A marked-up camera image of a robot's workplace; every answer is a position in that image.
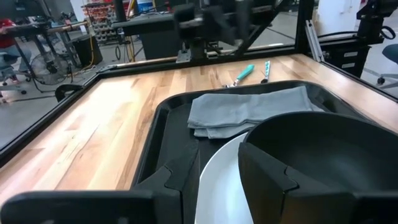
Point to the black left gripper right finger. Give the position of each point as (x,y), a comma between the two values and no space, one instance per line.
(264,186)

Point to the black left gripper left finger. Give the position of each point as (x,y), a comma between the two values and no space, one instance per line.
(183,174)

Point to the white round plate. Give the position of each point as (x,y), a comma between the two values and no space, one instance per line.
(217,186)

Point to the black bowl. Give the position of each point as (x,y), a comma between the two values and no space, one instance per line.
(326,149)

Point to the grey cloth napkin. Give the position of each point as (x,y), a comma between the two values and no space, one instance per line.
(248,109)

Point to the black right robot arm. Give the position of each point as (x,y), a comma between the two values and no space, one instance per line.
(199,51)

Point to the black neighbouring robot arm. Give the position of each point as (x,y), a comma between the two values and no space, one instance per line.
(370,18)

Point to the black plastic tray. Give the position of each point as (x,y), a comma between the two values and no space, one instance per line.
(174,130)

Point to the black workbench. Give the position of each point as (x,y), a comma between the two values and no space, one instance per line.
(155,37)

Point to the blue and white container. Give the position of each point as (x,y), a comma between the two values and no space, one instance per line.
(144,4)

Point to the red parts bin shelf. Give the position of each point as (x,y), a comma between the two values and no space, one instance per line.
(102,18)

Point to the white building pillar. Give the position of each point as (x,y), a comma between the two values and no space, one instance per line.
(335,15)

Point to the black floor box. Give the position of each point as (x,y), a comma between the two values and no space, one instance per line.
(87,49)

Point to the black drawer cabinet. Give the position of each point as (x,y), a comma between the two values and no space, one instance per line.
(345,56)

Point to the wooden top desk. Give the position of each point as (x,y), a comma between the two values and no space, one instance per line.
(62,28)

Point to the black floor fan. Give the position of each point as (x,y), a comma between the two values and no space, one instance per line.
(49,68)

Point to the blue office chair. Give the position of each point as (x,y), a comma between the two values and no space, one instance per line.
(391,53)

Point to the person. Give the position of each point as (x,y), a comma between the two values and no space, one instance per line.
(6,40)

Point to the black aluminium table frame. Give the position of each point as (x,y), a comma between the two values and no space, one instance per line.
(303,25)

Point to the silver aluminium rail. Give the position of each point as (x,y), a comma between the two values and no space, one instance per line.
(312,40)

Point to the black frame bracket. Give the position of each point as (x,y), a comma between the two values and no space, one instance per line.
(66,90)

